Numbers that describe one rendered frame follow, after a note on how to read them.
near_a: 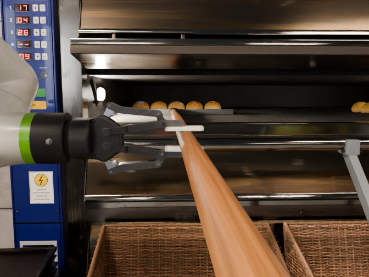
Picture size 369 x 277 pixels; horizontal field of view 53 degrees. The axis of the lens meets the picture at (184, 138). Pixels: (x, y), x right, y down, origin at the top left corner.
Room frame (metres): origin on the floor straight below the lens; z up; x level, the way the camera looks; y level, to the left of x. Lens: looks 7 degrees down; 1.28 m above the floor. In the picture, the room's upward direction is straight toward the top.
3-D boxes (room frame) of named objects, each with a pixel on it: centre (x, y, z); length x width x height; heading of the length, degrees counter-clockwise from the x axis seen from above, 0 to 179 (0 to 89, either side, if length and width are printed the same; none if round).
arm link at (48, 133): (0.66, 0.23, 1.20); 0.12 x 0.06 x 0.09; 2
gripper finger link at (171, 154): (0.66, 0.03, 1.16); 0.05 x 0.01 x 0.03; 92
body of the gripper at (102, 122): (0.66, 0.16, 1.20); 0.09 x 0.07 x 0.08; 92
